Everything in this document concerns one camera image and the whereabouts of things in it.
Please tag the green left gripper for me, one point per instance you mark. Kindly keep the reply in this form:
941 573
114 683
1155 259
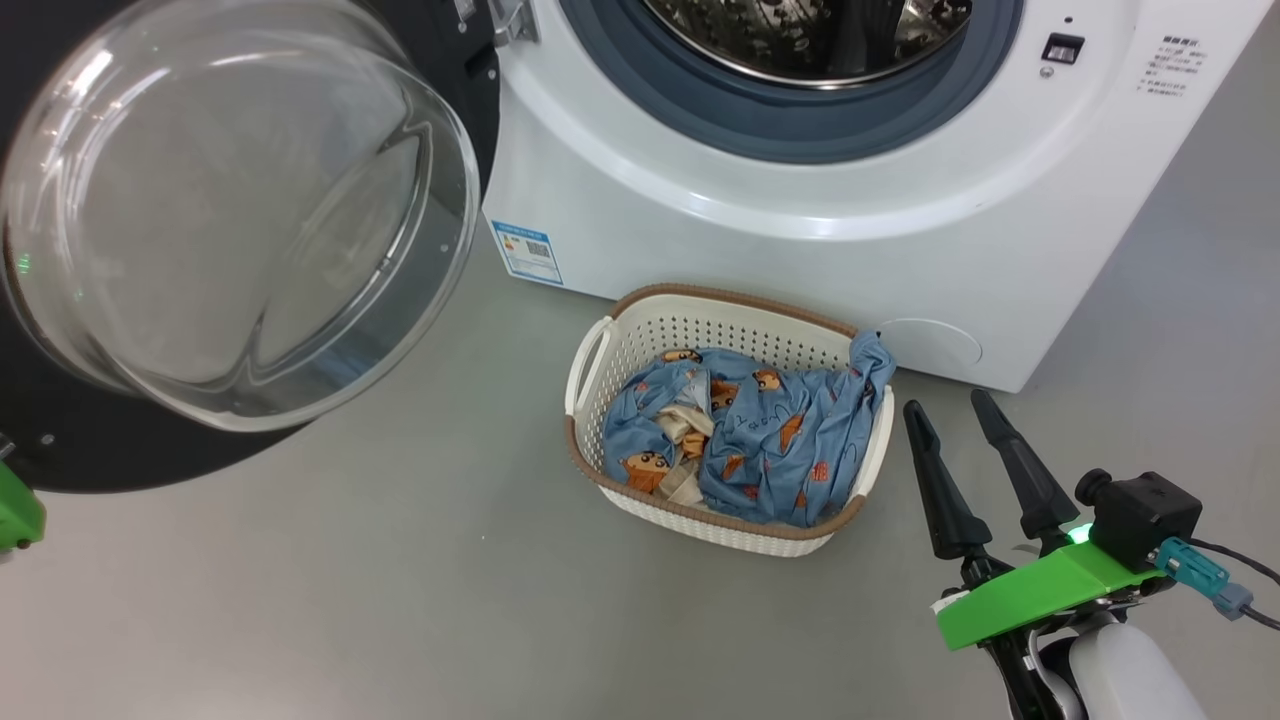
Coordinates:
18 510

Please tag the white front-load washing machine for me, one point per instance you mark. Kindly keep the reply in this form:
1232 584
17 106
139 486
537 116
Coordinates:
760 260

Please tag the white perforated basket brown rim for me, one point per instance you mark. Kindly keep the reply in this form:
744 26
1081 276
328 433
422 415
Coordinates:
720 525

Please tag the stainless steel washing machine drum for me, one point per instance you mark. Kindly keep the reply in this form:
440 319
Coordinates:
800 40

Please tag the round white filter cover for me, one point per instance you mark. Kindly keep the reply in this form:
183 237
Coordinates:
940 345

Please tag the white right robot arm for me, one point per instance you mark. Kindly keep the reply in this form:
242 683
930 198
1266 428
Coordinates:
1130 680

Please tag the blue cartoon print garment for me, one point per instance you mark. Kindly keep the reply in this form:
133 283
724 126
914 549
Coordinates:
800 440

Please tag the metal door hinge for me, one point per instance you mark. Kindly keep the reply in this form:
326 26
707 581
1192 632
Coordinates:
512 22

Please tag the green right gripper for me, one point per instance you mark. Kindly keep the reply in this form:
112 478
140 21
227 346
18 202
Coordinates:
1040 590

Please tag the blue energy label sticker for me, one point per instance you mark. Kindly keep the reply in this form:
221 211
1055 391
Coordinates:
528 252

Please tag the small black text label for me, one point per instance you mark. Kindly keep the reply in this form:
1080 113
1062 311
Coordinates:
1170 65

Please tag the black door lock latch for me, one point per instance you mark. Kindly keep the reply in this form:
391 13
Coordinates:
1062 48

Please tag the black round glass washer door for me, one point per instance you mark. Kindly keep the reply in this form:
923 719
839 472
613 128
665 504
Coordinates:
120 460

